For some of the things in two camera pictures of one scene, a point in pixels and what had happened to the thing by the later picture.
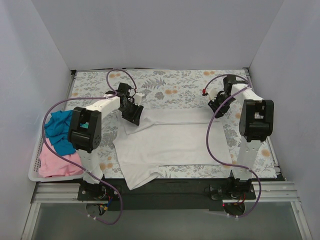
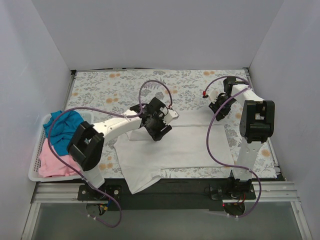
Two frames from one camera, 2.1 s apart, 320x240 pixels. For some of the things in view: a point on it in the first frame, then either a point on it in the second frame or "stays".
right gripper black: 220,102 stays
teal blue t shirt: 57,132 stays
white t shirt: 169,137 stays
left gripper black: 132,110 -> 161,118
